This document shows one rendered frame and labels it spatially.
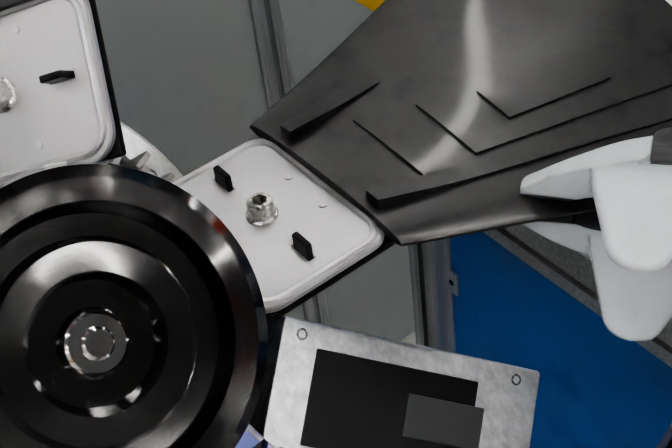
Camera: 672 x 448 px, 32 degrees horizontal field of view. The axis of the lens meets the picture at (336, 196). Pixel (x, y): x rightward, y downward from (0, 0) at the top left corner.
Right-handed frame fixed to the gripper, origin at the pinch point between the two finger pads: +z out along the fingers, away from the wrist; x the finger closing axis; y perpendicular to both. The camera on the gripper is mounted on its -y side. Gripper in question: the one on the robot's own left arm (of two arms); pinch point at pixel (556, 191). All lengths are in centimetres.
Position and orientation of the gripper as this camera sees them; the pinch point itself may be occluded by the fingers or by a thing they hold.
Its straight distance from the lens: 48.9
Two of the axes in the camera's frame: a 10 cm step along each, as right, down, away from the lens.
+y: -2.5, 7.4, -6.3
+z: -9.6, -0.9, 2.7
